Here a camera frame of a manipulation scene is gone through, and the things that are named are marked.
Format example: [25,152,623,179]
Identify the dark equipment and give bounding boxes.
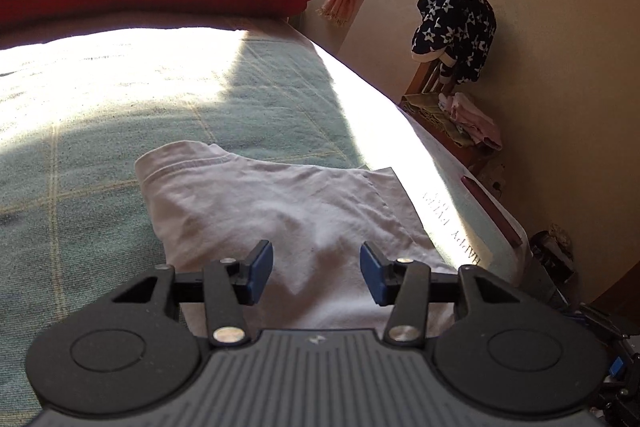
[529,229,640,427]

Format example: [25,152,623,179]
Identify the green plaid blanket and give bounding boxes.
[0,14,532,410]

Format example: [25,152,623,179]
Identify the patterned chair cushion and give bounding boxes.
[401,93,476,148]

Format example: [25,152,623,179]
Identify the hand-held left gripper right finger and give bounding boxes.
[359,241,524,349]

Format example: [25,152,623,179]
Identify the navy star-print garment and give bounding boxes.
[411,0,498,84]

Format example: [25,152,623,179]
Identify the white printed t-shirt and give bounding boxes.
[134,142,482,341]

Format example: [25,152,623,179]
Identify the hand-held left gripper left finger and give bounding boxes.
[110,240,275,349]

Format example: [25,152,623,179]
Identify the wooden chair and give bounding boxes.
[400,56,507,168]

